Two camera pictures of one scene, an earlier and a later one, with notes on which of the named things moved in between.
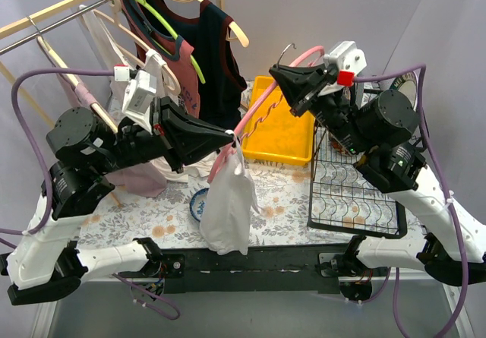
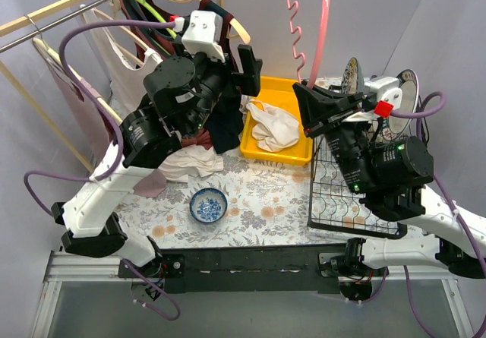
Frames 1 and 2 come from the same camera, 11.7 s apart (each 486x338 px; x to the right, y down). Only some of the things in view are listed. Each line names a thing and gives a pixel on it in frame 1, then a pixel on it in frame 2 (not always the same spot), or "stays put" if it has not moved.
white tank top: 230,200 → 276,128
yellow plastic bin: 276,132 stays put
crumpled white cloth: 202,168 stays put
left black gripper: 164,132 → 231,74
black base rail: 273,269 stays put
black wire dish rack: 343,199 stays put
